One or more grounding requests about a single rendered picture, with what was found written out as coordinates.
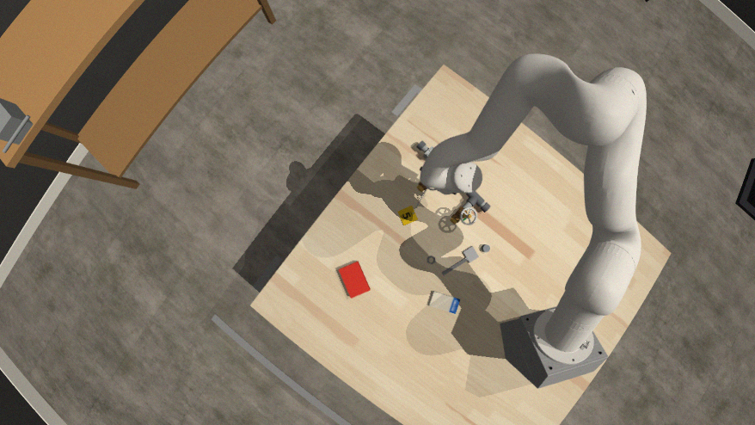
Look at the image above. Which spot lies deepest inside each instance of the red flat block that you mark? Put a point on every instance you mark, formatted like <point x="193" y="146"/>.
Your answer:
<point x="354" y="279"/>

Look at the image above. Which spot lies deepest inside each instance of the grey pipe manifold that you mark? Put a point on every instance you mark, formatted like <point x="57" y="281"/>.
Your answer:
<point x="474" y="197"/>

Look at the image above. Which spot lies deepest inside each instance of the yellow square tag on metal chain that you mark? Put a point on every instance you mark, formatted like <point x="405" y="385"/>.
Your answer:
<point x="407" y="215"/>

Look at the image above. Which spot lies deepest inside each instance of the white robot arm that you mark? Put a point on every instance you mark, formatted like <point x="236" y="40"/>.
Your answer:
<point x="593" y="114"/>

